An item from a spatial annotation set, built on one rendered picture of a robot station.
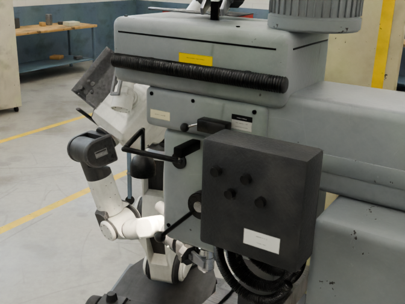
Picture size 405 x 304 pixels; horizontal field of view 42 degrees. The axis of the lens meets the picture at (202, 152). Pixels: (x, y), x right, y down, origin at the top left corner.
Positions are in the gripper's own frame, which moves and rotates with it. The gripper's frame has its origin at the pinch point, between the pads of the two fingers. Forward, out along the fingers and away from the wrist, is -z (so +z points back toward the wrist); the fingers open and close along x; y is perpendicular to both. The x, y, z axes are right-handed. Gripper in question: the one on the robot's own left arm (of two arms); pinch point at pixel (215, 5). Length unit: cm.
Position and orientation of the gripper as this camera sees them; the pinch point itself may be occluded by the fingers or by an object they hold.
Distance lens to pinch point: 131.5
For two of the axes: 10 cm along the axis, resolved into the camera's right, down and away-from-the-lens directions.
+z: 2.9, -7.4, 6.1
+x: -9.5, -1.3, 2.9
